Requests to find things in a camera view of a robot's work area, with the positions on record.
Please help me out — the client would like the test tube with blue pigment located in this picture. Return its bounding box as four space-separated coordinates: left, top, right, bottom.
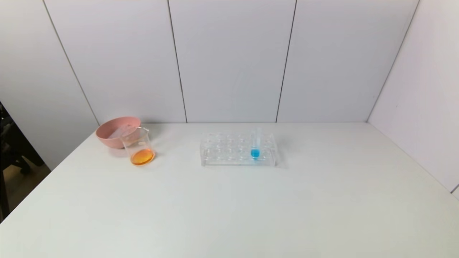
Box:
251 127 263 161

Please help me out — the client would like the clear glass beaker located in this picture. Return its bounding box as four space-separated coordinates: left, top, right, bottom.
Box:
121 127 155 166

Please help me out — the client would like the clear acrylic test tube rack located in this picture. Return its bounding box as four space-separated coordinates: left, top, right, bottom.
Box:
200 131 278 168

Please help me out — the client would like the pink bowl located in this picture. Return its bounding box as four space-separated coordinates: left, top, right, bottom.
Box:
95 116 141 149

